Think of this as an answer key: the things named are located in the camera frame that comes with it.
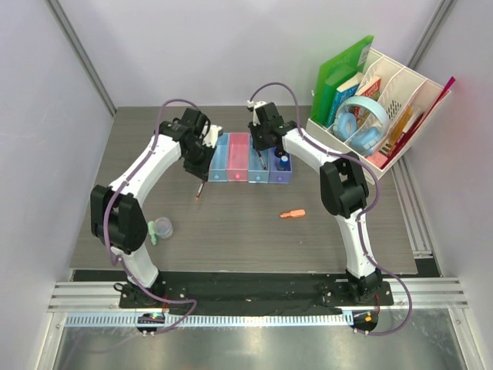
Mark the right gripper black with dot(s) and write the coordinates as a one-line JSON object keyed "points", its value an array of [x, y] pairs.
{"points": [[257, 146]]}

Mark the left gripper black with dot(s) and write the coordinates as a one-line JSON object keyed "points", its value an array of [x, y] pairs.
{"points": [[201, 171]]}

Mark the pink plastic bin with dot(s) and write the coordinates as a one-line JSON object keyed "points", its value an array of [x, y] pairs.
{"points": [[238, 157]]}

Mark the blue small object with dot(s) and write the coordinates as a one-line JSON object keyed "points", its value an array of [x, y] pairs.
{"points": [[284, 163]]}

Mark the light blue bin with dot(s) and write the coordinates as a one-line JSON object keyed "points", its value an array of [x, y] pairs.
{"points": [[218, 166], [256, 174]]}

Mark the purple plastic bin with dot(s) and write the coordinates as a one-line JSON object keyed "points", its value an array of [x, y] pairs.
{"points": [[276, 176]]}

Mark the light blue front bin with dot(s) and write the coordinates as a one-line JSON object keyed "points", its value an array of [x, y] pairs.
{"points": [[218, 166]]}

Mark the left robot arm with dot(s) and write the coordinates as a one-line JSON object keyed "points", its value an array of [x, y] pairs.
{"points": [[116, 215]]}

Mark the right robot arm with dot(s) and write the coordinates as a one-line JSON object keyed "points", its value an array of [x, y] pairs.
{"points": [[343, 190]]}

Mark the clear paperclip jar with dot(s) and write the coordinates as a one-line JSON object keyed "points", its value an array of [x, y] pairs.
{"points": [[163, 228]]}

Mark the green mini highlighter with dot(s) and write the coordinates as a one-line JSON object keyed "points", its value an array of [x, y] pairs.
{"points": [[152, 234]]}

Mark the green plastic folder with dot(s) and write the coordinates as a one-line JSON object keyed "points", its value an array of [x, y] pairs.
{"points": [[333, 73]]}

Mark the blue spine book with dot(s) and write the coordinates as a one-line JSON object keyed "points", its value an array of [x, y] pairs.
{"points": [[343, 91]]}

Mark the pink eraser block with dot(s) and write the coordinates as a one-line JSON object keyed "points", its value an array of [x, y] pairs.
{"points": [[378, 159]]}

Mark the red cover book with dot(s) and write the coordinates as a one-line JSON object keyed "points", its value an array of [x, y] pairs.
{"points": [[371, 89]]}

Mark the white desk file organizer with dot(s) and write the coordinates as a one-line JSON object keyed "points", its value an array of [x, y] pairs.
{"points": [[400, 87]]}

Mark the yellow booklet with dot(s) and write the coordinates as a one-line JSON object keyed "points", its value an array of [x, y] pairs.
{"points": [[399, 126]]}

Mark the red transparent folder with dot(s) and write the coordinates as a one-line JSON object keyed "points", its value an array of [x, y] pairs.
{"points": [[405, 137]]}

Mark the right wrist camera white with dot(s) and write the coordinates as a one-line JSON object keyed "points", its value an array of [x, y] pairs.
{"points": [[252, 107]]}

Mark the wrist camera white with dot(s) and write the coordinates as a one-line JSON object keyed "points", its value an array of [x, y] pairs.
{"points": [[211, 138], [252, 107]]}

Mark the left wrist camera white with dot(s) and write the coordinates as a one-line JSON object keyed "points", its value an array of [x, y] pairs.
{"points": [[211, 138]]}

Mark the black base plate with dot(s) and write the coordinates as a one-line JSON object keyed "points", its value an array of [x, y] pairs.
{"points": [[252, 294]]}

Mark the white slotted cable duct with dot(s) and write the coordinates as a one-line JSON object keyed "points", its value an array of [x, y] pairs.
{"points": [[144, 320]]}

